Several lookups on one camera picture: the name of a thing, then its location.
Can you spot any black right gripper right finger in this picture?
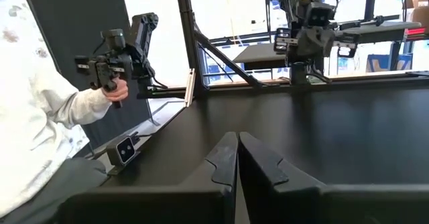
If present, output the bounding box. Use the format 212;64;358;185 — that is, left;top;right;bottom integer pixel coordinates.
238;131;429;224

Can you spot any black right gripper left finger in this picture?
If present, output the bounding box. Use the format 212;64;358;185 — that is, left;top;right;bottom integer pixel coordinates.
63;131;239;224

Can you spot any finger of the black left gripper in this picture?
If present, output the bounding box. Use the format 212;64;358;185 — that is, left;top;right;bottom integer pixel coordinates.
334;32;361;59
273;27;299;56

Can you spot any black desk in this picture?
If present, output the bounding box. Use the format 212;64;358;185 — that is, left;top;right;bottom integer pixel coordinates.
232;20;422;72

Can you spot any black monitor stand pole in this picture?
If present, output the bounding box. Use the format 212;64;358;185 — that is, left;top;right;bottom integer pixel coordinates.
364;0;377;22

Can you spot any small red box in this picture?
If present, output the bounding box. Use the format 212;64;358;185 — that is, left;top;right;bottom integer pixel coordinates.
404;27;427;38

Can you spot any brown cardboard box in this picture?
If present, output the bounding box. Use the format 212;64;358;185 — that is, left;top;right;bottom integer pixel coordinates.
403;0;429;34

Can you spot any white aluminium bar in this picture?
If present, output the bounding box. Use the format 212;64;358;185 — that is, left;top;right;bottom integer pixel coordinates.
184;68;196;108

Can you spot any person's hand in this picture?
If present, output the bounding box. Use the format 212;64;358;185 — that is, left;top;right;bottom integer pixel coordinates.
101;76;129;103

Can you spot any person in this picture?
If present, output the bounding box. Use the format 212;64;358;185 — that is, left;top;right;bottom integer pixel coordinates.
0;0;117;224

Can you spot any black backdrop panel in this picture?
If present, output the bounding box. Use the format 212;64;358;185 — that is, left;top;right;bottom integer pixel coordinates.
19;0;152;148

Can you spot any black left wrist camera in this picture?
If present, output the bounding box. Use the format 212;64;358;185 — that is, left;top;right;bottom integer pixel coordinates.
306;1;336;27

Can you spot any black diagonal frame brace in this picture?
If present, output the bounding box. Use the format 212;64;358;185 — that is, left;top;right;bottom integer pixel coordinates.
193;29;264;89

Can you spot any black table-level camera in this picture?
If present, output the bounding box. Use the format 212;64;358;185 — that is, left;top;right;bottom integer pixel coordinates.
106;131;142;176

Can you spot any black vertical frame post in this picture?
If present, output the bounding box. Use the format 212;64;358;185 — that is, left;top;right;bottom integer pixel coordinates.
174;0;209;98

